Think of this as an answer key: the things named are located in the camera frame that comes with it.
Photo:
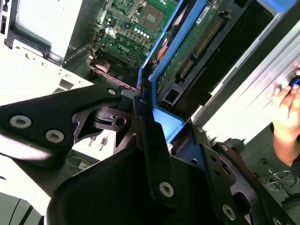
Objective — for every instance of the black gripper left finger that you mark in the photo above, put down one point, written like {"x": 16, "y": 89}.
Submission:
{"x": 47, "y": 117}

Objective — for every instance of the hard disk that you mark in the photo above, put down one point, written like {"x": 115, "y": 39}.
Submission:
{"x": 187, "y": 58}

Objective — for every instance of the person bare hand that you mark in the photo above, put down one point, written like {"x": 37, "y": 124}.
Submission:
{"x": 287, "y": 110}

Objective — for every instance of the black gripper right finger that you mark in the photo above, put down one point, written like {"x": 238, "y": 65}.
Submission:
{"x": 234, "y": 199}

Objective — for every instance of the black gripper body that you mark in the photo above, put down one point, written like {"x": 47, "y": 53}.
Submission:
{"x": 105, "y": 199}

